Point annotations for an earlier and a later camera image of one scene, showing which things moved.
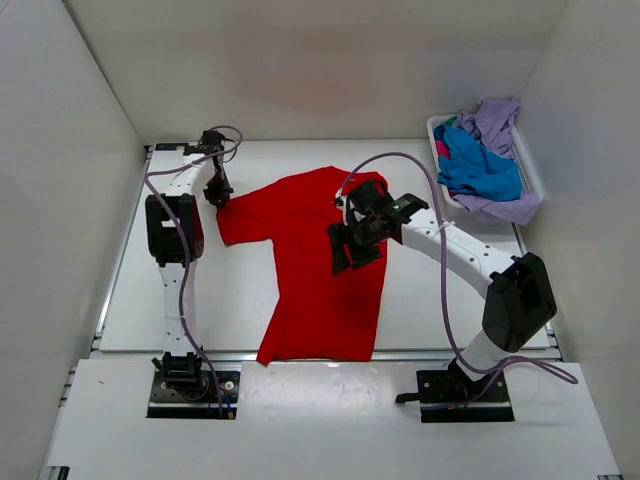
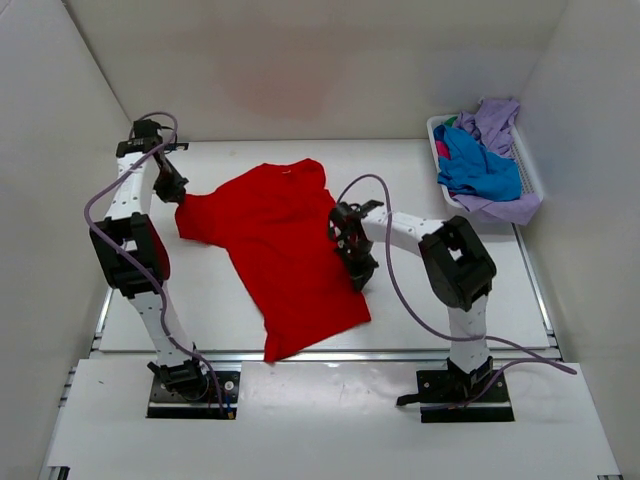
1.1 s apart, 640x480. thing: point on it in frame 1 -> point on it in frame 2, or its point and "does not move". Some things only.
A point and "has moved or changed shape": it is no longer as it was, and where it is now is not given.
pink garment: (442, 150) does not move
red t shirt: (314, 314) has moved or changed shape
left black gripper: (214, 197) -> (176, 190)
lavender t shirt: (493, 123) does not move
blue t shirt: (473, 169) does not move
